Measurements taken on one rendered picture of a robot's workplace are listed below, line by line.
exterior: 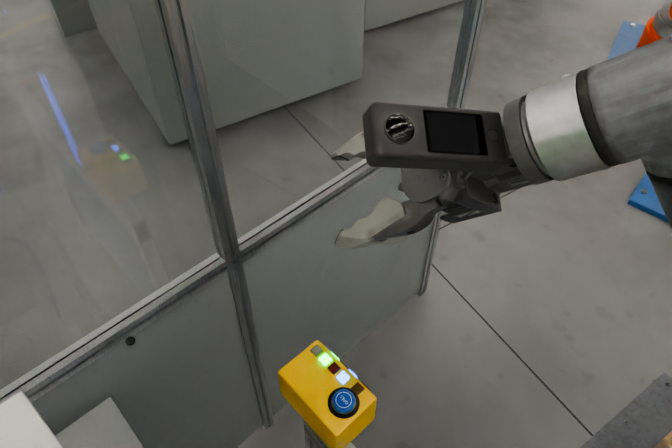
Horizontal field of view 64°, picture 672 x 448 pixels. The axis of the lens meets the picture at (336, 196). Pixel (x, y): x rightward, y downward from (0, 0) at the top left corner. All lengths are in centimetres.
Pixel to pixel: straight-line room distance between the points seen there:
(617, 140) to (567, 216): 253
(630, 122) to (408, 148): 15
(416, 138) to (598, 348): 215
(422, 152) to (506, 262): 224
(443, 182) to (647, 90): 16
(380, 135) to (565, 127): 13
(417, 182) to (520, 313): 204
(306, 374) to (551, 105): 73
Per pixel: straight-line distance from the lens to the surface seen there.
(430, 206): 46
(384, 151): 40
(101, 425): 131
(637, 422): 120
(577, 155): 42
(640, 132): 41
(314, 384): 102
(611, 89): 41
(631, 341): 259
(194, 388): 159
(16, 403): 79
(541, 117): 42
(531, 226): 283
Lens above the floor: 199
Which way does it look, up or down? 45 degrees down
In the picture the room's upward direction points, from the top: straight up
